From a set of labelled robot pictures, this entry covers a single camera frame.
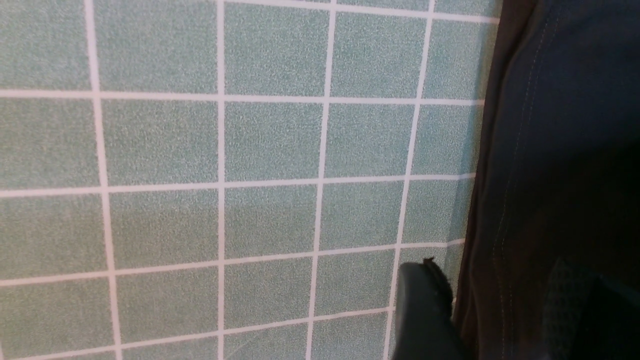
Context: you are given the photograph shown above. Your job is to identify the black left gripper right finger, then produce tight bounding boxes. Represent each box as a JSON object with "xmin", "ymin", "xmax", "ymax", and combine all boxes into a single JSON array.
[{"xmin": 542, "ymin": 259, "xmax": 640, "ymax": 360}]

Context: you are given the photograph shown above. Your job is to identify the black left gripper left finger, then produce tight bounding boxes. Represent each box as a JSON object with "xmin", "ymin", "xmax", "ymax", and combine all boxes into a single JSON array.
[{"xmin": 391, "ymin": 259, "xmax": 472, "ymax": 360}]

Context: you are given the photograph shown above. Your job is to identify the dark gray long-sleeved shirt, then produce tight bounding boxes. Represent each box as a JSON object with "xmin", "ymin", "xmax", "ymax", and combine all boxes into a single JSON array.
[{"xmin": 454, "ymin": 0, "xmax": 640, "ymax": 360}]

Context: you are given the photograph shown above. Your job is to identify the green checkered tablecloth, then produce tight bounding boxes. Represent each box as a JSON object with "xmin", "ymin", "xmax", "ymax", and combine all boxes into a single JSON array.
[{"xmin": 0, "ymin": 0, "xmax": 502, "ymax": 360}]

